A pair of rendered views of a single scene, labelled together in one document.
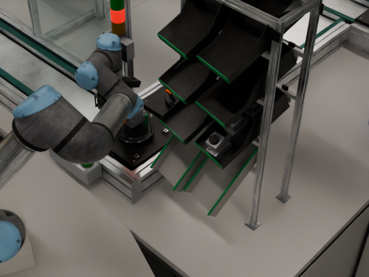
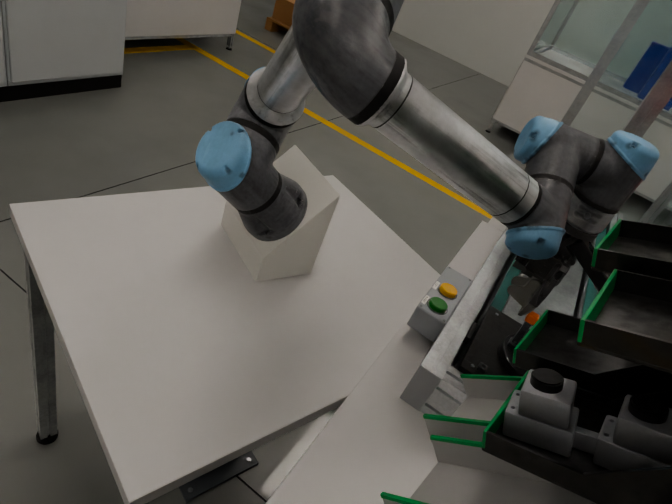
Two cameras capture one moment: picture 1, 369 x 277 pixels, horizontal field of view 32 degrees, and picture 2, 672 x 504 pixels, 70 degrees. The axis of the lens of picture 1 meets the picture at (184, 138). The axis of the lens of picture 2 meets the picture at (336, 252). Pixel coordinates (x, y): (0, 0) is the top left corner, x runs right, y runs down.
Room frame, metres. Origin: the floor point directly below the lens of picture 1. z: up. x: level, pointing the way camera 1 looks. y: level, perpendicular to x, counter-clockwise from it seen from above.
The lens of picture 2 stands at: (1.03, -0.32, 1.57)
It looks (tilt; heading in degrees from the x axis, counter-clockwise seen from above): 35 degrees down; 66
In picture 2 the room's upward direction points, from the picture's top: 22 degrees clockwise
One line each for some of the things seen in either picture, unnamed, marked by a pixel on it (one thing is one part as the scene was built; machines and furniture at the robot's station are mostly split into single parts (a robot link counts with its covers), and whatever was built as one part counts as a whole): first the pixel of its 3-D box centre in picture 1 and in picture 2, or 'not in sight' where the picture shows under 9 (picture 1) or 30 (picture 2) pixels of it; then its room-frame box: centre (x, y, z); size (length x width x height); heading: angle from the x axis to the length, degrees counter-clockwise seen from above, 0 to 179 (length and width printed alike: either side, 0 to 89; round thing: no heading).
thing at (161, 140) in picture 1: (135, 134); (528, 369); (1.74, 0.18, 0.96); 0.24 x 0.24 x 0.02; 48
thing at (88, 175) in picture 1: (74, 159); (441, 301); (1.64, 0.39, 0.93); 0.21 x 0.07 x 0.06; 48
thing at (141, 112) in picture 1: (135, 112); not in sight; (1.75, 0.17, 1.06); 0.08 x 0.04 x 0.07; 138
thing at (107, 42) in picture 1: (108, 53); (614, 171); (1.67, 0.24, 1.37); 0.09 x 0.08 x 0.11; 156
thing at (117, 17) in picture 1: (117, 13); not in sight; (1.96, 0.24, 1.34); 0.05 x 0.05 x 0.05
